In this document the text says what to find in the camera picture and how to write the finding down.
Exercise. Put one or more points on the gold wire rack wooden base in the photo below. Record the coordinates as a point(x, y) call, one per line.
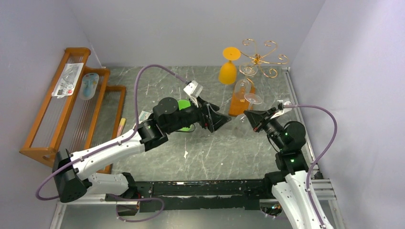
point(237, 107)

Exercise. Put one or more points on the green plastic wine glass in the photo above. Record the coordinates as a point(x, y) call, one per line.
point(182, 105)

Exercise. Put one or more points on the wooden tiered shelf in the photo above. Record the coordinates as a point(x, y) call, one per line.
point(73, 123)

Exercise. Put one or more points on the light blue packaged item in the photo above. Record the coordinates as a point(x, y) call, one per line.
point(88, 86)

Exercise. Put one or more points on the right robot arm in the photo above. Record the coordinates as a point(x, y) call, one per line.
point(291, 185)

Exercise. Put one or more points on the small white blue box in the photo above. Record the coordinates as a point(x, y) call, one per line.
point(144, 116)

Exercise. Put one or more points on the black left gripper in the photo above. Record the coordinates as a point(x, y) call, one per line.
point(215, 120)

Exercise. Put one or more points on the white packaged item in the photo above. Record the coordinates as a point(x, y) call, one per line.
point(68, 79)

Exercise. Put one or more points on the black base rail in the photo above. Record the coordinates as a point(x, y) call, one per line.
point(151, 196)

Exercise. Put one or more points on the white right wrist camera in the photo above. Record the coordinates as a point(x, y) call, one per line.
point(282, 108)

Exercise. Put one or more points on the yellow pink marker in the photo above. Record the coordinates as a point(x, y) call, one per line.
point(121, 126)

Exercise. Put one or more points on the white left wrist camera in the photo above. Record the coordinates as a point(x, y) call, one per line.
point(193, 90)

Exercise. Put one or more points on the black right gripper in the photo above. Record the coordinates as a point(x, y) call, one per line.
point(263, 120)

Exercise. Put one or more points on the clear wine glass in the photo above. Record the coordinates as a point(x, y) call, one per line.
point(243, 86)
point(252, 99)

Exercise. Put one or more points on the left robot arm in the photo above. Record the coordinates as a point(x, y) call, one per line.
point(76, 173)

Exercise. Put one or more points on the yellow plastic wine glass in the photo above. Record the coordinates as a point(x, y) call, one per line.
point(227, 73)

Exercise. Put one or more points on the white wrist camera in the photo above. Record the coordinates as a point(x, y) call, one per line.
point(193, 90)
point(282, 108)

